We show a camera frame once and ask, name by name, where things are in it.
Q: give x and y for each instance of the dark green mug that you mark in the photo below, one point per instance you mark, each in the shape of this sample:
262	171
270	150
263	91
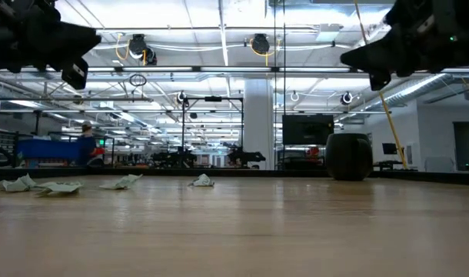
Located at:
349	157

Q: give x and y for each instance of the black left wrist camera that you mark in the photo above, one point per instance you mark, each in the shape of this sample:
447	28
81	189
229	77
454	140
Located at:
44	11

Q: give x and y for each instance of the person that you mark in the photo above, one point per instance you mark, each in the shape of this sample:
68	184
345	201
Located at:
87	148

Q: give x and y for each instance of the long ceiling light bar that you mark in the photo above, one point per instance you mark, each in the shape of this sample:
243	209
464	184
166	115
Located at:
219	69

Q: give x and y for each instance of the small black monitor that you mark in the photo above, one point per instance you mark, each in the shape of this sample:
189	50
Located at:
389	149

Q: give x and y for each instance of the blue plastic bin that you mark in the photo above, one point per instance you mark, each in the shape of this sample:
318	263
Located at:
46	149

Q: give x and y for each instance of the black cart frame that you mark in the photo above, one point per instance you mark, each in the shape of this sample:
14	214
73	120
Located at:
112	152

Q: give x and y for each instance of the silver ventilation duct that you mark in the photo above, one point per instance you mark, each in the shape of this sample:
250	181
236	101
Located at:
415	90

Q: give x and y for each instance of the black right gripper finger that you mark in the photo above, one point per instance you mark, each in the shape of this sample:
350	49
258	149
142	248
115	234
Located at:
384	61
384	44

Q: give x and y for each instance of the black background robot arm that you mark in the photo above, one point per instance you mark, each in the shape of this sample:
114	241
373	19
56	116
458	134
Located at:
244	157
175	157

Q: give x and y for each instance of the black table frame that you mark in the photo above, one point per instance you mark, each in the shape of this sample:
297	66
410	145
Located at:
234	173

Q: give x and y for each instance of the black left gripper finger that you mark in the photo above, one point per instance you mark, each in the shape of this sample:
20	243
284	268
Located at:
65	32
65	50

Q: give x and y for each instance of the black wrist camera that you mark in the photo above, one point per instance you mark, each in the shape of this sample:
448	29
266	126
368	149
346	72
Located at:
411	13
44	11

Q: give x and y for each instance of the dark equipment cart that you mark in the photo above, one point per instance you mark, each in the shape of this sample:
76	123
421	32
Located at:
300	157

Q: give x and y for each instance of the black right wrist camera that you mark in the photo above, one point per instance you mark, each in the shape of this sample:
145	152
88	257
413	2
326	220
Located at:
411	13

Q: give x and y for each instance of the dark grey door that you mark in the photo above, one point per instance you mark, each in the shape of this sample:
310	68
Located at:
468	146

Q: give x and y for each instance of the black robot station frame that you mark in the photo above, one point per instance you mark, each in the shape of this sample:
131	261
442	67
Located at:
183	127

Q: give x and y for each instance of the white green sweetener packet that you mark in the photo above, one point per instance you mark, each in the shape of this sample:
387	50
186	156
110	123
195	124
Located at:
61	187
201	181
15	185
121	182

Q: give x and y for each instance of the white building column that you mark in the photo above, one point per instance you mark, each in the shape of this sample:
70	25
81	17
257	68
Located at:
258	123

